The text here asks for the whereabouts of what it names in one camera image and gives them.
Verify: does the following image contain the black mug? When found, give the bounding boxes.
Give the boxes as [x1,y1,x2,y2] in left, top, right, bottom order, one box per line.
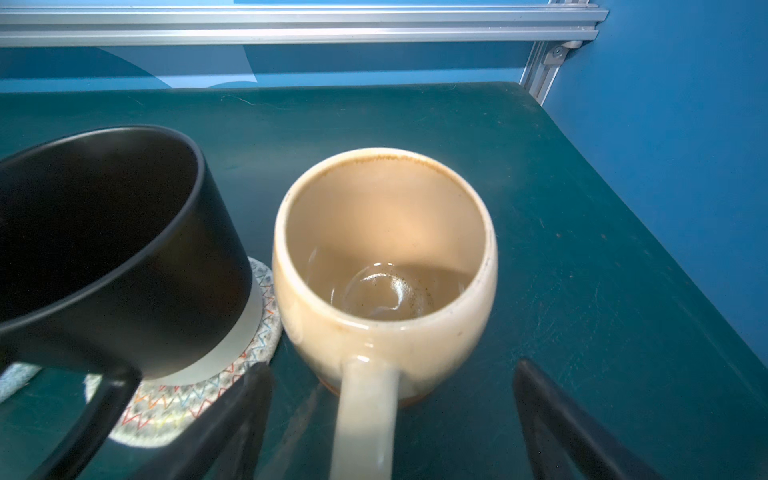
[1,126,258,479]

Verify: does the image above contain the right aluminium frame post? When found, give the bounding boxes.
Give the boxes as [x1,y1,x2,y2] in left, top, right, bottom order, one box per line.
[520,0,591,106]

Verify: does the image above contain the rear aluminium crossbar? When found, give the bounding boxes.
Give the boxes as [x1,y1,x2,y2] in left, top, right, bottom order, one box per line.
[1,3,608,48]

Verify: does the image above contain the grey woven coaster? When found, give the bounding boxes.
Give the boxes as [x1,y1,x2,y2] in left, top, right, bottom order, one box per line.
[0,363,41,403]

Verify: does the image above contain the tan yellow mug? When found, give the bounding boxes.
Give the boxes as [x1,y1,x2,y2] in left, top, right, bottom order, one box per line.
[272,147,498,479]

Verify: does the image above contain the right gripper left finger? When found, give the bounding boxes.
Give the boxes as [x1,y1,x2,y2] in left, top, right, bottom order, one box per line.
[132,363,274,479]

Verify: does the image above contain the white multicolour woven coaster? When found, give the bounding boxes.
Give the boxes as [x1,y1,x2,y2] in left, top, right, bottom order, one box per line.
[109,258,283,448]

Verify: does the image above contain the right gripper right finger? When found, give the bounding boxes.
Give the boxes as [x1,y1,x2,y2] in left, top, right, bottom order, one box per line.
[512,358,660,479]

